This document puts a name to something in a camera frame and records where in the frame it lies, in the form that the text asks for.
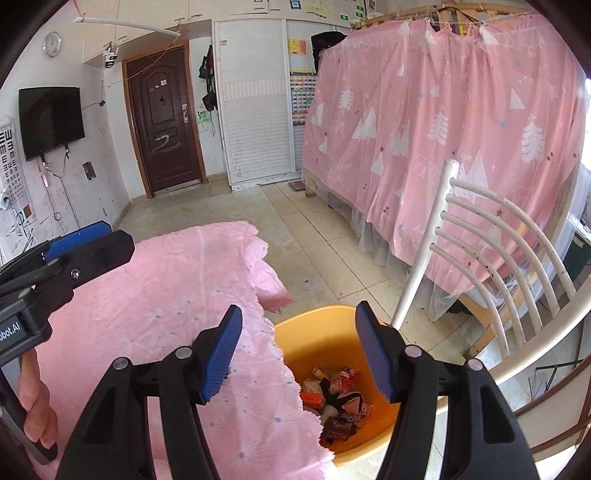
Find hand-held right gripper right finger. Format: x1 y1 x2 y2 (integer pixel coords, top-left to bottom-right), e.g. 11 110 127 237
355 300 541 480

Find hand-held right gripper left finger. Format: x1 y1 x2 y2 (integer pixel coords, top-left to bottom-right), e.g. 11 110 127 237
55 305 244 480

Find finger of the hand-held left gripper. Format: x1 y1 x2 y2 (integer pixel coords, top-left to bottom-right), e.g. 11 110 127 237
0 220 114 289
0 230 136 302

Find black plastic bag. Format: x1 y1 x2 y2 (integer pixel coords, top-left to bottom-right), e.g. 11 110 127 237
318 378 363 411

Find orange plastic bucket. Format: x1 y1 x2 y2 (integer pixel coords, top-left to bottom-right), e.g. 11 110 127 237
272 304 446 468

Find brown snack packet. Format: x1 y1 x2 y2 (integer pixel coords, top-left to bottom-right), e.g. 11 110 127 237
322 418 356 446

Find person's left hand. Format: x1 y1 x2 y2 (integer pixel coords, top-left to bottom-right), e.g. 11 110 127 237
18 346 58 449

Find pink floral tablecloth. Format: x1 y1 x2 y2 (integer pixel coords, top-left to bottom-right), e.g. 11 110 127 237
34 222 335 480

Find white eye chart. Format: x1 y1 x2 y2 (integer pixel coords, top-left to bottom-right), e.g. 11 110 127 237
0 117 35 227

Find white metal chair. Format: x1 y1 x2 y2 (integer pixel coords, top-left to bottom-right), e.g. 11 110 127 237
390 159 591 462

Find dark brown door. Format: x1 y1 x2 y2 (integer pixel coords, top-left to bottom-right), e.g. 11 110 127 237
122 45 206 199

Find white louvred wardrobe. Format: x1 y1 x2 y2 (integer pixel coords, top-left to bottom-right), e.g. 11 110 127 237
213 18 319 191

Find beige overhead cabinets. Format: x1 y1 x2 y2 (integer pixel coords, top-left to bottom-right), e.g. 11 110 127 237
83 0 384 65

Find pink printed bed curtain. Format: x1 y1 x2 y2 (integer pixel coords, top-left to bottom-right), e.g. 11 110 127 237
302 11 587 319

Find colourful chart poster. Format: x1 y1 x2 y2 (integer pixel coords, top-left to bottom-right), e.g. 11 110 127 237
288 69 319 127

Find black hanging jacket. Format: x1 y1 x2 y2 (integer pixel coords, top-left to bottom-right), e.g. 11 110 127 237
310 31 352 70

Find black wall television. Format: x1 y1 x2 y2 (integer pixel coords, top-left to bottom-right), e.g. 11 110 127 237
18 86 86 162

